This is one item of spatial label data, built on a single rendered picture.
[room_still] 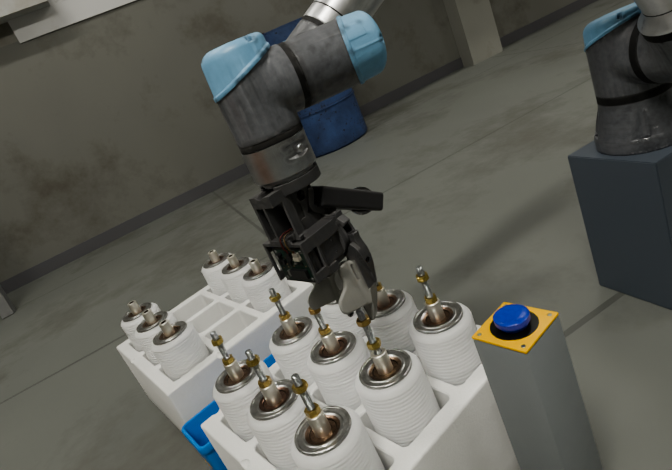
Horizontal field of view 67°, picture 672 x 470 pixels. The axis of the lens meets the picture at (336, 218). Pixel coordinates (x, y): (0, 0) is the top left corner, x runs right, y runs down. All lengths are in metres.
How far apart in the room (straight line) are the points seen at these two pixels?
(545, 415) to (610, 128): 0.55
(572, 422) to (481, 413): 0.14
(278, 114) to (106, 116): 3.08
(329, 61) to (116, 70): 3.10
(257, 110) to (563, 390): 0.46
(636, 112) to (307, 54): 0.62
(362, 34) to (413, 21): 3.67
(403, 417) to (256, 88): 0.45
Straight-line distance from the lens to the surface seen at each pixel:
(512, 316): 0.60
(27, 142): 3.64
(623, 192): 1.03
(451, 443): 0.74
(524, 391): 0.63
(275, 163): 0.55
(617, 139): 1.01
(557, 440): 0.67
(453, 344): 0.75
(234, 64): 0.54
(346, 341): 0.81
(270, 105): 0.54
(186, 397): 1.12
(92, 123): 3.60
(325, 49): 0.56
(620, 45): 0.96
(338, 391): 0.80
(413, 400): 0.71
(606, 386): 0.99
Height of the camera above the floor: 0.68
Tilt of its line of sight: 19 degrees down
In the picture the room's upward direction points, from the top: 23 degrees counter-clockwise
